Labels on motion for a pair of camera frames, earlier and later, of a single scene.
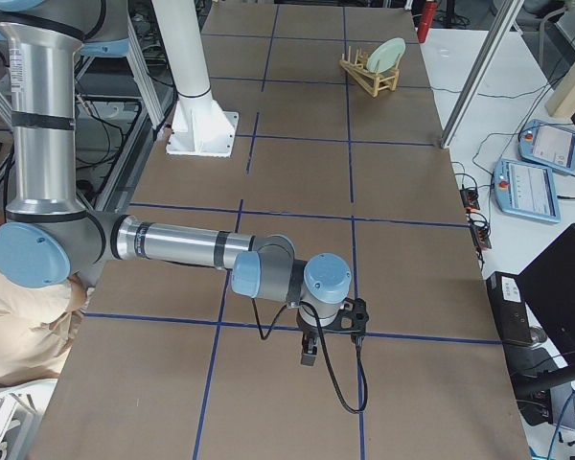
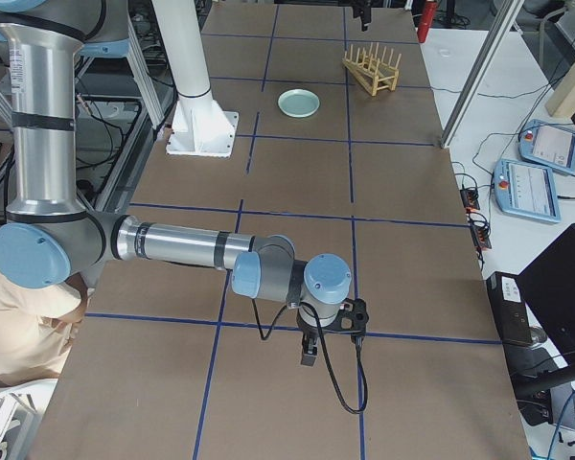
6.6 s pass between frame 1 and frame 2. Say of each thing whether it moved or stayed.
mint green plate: moved
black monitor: stayed
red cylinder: stayed
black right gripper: stayed
